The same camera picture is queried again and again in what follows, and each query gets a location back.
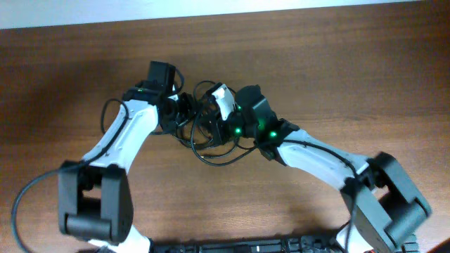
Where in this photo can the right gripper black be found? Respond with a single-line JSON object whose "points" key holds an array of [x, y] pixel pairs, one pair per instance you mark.
{"points": [[221, 134]]}

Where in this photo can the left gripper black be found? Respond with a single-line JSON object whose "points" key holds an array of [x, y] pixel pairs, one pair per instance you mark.
{"points": [[190, 107]]}

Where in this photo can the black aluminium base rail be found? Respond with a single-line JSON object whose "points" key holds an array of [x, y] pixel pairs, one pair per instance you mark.
{"points": [[306, 243]]}

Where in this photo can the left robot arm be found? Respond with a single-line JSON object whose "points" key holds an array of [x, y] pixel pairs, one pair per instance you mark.
{"points": [[94, 197]]}

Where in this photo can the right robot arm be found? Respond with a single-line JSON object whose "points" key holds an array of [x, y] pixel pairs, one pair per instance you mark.
{"points": [[384, 204]]}

